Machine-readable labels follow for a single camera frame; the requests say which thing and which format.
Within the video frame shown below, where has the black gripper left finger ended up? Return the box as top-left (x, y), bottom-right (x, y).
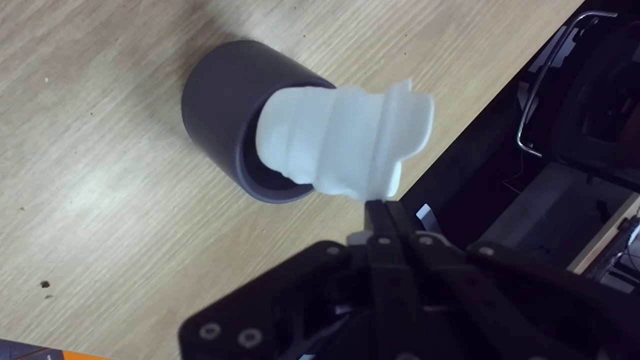
top-left (177, 198), bottom-right (408, 360)

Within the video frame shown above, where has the orange book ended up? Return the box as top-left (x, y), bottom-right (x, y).
top-left (0, 335), bottom-right (111, 360)

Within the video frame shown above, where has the black mesh office chair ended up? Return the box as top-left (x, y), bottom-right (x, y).
top-left (516, 0), bottom-right (640, 188)

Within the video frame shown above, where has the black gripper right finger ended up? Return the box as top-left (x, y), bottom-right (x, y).
top-left (385, 199), bottom-right (640, 360)

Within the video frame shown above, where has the gray cylindrical cup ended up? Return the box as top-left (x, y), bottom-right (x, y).
top-left (180, 38), bottom-right (337, 205)

